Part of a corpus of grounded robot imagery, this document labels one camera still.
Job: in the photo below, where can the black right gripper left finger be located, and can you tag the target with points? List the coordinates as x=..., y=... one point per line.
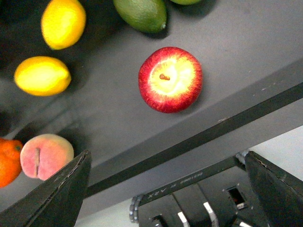
x=54, y=203

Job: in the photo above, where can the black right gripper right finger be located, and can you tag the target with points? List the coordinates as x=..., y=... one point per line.
x=279, y=192

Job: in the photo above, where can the yellow lemon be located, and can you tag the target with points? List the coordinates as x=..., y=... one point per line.
x=42, y=76
x=63, y=23

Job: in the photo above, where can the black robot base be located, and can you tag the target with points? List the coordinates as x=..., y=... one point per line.
x=219, y=195

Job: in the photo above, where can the pink peach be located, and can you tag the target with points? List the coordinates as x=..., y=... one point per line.
x=44, y=155

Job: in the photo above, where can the orange tangerine left edge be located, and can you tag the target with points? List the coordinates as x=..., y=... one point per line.
x=10, y=166

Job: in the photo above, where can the red yellow apple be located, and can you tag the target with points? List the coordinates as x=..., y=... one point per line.
x=170, y=80

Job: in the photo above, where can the green lime top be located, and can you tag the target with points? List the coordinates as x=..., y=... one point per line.
x=148, y=16

